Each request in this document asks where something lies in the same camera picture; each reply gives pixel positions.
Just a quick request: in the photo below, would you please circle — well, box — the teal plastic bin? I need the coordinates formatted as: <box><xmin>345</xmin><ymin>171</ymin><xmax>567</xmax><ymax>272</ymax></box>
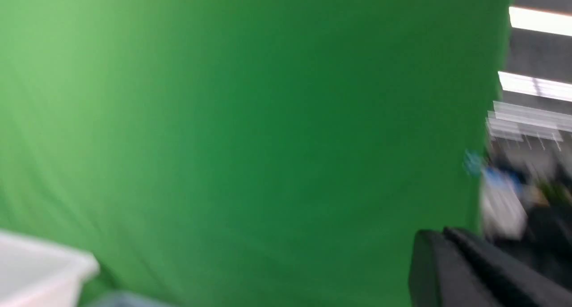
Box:
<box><xmin>85</xmin><ymin>291</ymin><xmax>174</xmax><ymax>307</ymax></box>

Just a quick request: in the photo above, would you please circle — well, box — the large white plastic tub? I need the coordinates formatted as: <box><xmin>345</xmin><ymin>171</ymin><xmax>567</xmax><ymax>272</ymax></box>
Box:
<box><xmin>0</xmin><ymin>229</ymin><xmax>100</xmax><ymax>307</ymax></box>

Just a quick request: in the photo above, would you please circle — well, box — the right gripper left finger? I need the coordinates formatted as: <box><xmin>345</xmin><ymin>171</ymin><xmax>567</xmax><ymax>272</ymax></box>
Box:
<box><xmin>408</xmin><ymin>230</ymin><xmax>502</xmax><ymax>307</ymax></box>

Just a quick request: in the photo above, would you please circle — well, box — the green backdrop cloth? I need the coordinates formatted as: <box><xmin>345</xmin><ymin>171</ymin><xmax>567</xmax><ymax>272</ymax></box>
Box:
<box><xmin>0</xmin><ymin>0</ymin><xmax>513</xmax><ymax>307</ymax></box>

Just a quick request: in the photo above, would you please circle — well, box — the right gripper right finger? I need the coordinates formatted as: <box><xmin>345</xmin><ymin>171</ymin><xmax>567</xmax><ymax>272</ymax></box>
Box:
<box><xmin>443</xmin><ymin>228</ymin><xmax>572</xmax><ymax>307</ymax></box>

